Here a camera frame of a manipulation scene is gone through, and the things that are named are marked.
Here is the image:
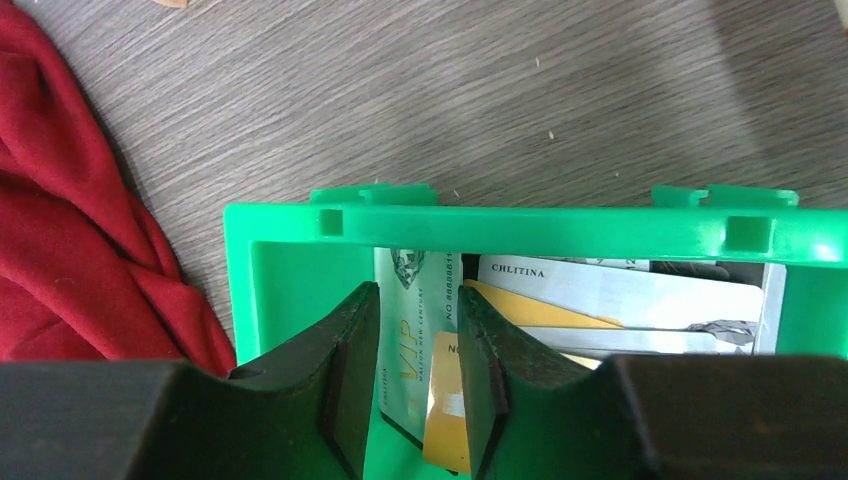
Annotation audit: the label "white VIP card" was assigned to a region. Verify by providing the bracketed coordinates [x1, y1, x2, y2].
[374, 248, 463, 446]

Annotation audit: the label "red cloth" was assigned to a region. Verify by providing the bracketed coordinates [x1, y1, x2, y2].
[1, 1, 236, 376]

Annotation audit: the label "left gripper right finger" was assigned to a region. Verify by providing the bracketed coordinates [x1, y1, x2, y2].
[458, 287, 597, 479]

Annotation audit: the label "green plastic bin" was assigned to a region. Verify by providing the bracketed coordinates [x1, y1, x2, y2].
[223, 184, 847, 479]

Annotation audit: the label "gold chip credit card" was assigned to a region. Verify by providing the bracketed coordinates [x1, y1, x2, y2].
[422, 332, 471, 474]

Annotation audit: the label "cards in green bin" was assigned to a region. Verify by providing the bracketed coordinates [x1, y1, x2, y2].
[462, 254, 786, 368]

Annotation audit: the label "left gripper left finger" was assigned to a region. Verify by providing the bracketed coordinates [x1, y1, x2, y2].
[228, 282, 380, 479]

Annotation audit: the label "silver white credit card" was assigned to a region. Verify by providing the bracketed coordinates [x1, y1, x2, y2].
[477, 255, 764, 330]

